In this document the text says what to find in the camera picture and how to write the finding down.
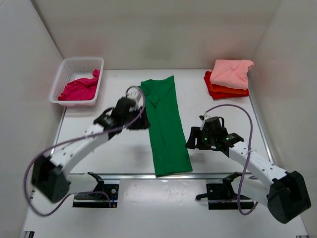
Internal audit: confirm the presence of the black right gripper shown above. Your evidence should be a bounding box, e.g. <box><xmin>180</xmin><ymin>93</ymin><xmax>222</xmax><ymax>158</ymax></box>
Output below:
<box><xmin>185</xmin><ymin>127</ymin><xmax>216</xmax><ymax>150</ymax></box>

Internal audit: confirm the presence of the green t shirt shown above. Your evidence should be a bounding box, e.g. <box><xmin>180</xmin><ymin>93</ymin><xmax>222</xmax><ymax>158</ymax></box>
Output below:
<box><xmin>139</xmin><ymin>75</ymin><xmax>193</xmax><ymax>177</ymax></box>

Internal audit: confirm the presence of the red t shirt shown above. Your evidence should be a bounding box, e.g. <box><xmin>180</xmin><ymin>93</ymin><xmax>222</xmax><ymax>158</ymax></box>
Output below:
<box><xmin>204</xmin><ymin>71</ymin><xmax>249</xmax><ymax>100</ymax></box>

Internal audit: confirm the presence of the orange t shirt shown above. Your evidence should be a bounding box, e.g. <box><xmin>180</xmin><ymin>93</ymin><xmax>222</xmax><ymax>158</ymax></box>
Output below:
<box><xmin>210</xmin><ymin>84</ymin><xmax>247</xmax><ymax>94</ymax></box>

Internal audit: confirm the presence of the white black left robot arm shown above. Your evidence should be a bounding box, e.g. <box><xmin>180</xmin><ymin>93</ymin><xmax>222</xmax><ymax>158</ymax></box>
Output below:
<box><xmin>31</xmin><ymin>96</ymin><xmax>150</xmax><ymax>203</ymax></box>

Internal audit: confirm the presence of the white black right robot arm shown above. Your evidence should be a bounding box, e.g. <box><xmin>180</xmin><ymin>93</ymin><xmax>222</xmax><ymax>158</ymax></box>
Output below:
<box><xmin>185</xmin><ymin>117</ymin><xmax>312</xmax><ymax>224</ymax></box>

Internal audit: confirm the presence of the magenta t shirt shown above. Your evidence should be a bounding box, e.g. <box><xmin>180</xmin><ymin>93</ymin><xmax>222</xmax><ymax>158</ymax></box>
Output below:
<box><xmin>58</xmin><ymin>69</ymin><xmax>100</xmax><ymax>101</ymax></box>

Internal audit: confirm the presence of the salmon pink folded t shirt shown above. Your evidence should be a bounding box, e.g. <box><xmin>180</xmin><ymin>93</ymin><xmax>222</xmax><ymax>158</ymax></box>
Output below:
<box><xmin>210</xmin><ymin>59</ymin><xmax>254</xmax><ymax>90</ymax></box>

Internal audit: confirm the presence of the white plastic basket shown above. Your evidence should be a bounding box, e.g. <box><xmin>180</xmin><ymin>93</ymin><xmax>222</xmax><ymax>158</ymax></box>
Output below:
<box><xmin>50</xmin><ymin>57</ymin><xmax>104</xmax><ymax>107</ymax></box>

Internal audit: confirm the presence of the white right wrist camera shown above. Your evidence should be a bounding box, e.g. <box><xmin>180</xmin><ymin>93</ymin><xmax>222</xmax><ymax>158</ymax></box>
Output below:
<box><xmin>199</xmin><ymin>114</ymin><xmax>210</xmax><ymax>121</ymax></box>

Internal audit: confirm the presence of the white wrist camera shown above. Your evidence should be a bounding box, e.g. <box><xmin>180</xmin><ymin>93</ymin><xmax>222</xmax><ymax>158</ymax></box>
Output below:
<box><xmin>199</xmin><ymin>114</ymin><xmax>210</xmax><ymax>121</ymax></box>
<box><xmin>126</xmin><ymin>90</ymin><xmax>142</xmax><ymax>104</ymax></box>

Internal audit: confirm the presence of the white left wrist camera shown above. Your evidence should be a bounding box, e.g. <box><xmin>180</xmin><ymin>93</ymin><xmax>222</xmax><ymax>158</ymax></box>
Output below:
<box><xmin>126</xmin><ymin>90</ymin><xmax>142</xmax><ymax>104</ymax></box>

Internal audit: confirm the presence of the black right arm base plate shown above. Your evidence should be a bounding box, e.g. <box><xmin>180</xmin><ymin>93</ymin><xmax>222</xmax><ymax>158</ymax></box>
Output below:
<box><xmin>195</xmin><ymin>172</ymin><xmax>241</xmax><ymax>210</ymax></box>

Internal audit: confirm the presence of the aluminium table edge rail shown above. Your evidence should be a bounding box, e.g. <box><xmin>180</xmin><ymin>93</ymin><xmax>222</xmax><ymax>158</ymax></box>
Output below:
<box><xmin>66</xmin><ymin>173</ymin><xmax>236</xmax><ymax>180</ymax></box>

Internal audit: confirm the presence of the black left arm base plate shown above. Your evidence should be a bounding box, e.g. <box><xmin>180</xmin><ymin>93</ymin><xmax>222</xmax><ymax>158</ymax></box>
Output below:
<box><xmin>72</xmin><ymin>180</ymin><xmax>119</xmax><ymax>209</ymax></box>

